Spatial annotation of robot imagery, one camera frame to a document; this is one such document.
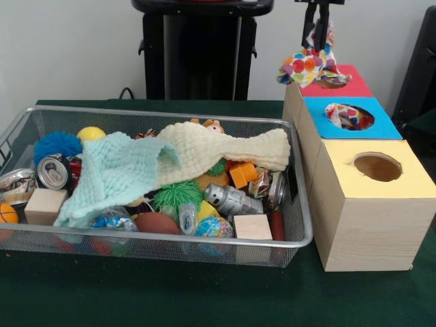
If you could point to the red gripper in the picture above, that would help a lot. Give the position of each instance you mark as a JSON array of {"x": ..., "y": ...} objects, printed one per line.
[{"x": 318, "y": 1}]

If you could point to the polka dot cloth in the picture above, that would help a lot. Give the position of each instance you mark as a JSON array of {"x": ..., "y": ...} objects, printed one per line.
[
  {"x": 306, "y": 66},
  {"x": 344, "y": 116}
]

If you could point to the mint green waffle cloth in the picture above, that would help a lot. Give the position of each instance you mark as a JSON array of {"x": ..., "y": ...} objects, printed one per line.
[{"x": 116, "y": 170}]

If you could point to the wooden box with three holes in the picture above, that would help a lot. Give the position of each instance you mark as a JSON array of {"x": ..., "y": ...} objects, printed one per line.
[{"x": 368, "y": 231}]

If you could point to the silver mesh bin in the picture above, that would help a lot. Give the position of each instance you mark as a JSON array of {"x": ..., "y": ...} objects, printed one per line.
[{"x": 153, "y": 252}]

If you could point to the black chair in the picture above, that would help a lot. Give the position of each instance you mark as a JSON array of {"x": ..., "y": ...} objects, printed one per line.
[{"x": 422, "y": 68}]

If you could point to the cream waffle cloth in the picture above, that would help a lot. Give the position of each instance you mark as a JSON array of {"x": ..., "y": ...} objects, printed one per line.
[{"x": 211, "y": 146}]

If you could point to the orange plastic block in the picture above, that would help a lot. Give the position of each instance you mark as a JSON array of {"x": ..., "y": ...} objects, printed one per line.
[{"x": 242, "y": 175}]

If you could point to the silver toy robot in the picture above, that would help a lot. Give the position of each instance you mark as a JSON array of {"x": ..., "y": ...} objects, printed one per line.
[{"x": 231, "y": 201}]

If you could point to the plain wooden cube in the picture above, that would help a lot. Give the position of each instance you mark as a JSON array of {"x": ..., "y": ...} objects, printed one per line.
[
  {"x": 252, "y": 227},
  {"x": 44, "y": 206}
]

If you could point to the green spiky ball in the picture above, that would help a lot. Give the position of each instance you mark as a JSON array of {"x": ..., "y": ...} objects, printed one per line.
[{"x": 177, "y": 197}]

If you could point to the globe print ball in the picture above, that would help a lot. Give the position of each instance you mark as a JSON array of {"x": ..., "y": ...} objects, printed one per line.
[{"x": 214, "y": 227}]

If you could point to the yellow ball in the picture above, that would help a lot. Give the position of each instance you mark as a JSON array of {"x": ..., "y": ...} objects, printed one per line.
[{"x": 90, "y": 133}]

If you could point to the brown toy football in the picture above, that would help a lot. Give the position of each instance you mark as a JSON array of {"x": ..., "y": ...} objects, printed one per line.
[{"x": 156, "y": 223}]

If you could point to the blue spiky ball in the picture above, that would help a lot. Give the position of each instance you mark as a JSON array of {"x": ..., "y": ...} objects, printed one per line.
[{"x": 56, "y": 144}]

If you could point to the dark green tablecloth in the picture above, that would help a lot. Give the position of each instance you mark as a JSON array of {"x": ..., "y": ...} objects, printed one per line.
[{"x": 204, "y": 299}]

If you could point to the black and silver soda can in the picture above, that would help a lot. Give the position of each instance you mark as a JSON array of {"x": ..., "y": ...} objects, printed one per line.
[{"x": 52, "y": 172}]

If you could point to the orange toy basketball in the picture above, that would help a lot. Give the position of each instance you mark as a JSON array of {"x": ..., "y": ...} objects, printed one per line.
[{"x": 7, "y": 213}]

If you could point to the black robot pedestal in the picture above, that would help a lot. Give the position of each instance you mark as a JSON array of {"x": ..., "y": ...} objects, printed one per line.
[{"x": 197, "y": 61}]

